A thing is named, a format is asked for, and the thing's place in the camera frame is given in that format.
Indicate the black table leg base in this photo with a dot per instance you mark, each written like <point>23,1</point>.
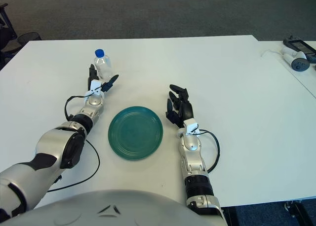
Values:
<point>300,211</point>

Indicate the white and grey VR controller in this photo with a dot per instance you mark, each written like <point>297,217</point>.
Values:
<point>299,65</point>

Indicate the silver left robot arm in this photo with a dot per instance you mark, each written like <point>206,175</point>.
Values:
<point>49,147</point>

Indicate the black office chair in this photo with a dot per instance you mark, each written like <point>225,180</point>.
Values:
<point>6,36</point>

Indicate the dark handheld screen controller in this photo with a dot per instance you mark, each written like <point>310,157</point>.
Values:
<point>300,46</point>

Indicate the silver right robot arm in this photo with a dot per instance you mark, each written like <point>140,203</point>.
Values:
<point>191,144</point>

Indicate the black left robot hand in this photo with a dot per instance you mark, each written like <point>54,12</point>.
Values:
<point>91,74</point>

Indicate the clear bottle with blue cap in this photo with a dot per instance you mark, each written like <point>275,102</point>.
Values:
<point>103,65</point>

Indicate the green round plate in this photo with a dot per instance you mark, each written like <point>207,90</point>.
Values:
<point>135,133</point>

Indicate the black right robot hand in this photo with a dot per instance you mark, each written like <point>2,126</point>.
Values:
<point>185,110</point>

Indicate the grey robot torso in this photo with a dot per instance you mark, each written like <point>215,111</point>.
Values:
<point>111,211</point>

